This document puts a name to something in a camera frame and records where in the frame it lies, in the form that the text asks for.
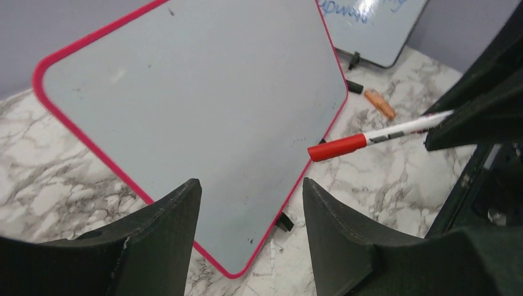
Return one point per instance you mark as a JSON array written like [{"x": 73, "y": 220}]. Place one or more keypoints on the red white marker pen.
[{"x": 350, "y": 144}]

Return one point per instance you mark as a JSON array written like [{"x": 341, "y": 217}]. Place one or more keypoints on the green capped black marker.
[{"x": 354, "y": 87}]

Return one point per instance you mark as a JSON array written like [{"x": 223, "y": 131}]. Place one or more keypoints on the black framed written whiteboard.
[{"x": 375, "y": 29}]

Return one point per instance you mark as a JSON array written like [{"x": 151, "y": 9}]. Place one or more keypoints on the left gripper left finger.
[{"x": 144, "y": 253}]

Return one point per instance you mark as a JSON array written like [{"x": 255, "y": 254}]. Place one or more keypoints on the pink framed whiteboard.
[{"x": 232, "y": 93}]

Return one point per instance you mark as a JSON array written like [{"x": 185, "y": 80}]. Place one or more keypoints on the black wire whiteboard stand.
[{"x": 353, "y": 59}]

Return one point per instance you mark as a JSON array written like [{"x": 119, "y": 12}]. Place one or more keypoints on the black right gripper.
[{"x": 486, "y": 110}]

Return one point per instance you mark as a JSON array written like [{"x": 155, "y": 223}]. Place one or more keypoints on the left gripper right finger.
[{"x": 352, "y": 254}]

